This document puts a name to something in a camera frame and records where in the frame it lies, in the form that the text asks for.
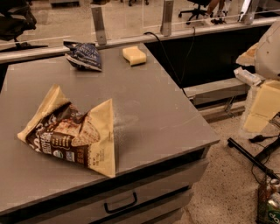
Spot yellow sponge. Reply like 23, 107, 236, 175
122, 45, 147, 66

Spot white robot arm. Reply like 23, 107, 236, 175
234, 20, 280, 133

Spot white small box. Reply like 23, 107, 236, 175
234, 67, 262, 86

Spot black tripod leg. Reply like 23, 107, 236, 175
227, 138, 280, 179

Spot grey lower shelf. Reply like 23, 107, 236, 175
185, 78, 249, 105

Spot person legs in background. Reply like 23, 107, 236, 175
204, 0, 225, 25

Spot green soda can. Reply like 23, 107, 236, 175
265, 192, 280, 224

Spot black office chair background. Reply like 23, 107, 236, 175
178, 0, 211, 25

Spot grey desk drawer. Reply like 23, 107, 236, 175
38, 158, 208, 224

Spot blue chip bag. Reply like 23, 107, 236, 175
63, 41, 102, 71

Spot brown and cream snack bag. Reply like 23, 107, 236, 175
17, 85, 116, 178

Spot black office chair left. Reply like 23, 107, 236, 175
0, 0, 42, 53

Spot black cable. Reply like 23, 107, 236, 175
143, 26, 197, 97

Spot right metal glass bracket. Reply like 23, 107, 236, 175
239, 0, 259, 25

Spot metal glass bracket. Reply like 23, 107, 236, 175
239, 0, 259, 25
160, 0, 174, 37
91, 6, 107, 46

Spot middle metal glass bracket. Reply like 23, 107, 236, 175
160, 0, 174, 37

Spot black drawer handle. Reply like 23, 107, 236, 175
104, 192, 138, 214

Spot left metal glass bracket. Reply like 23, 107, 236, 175
91, 6, 107, 46

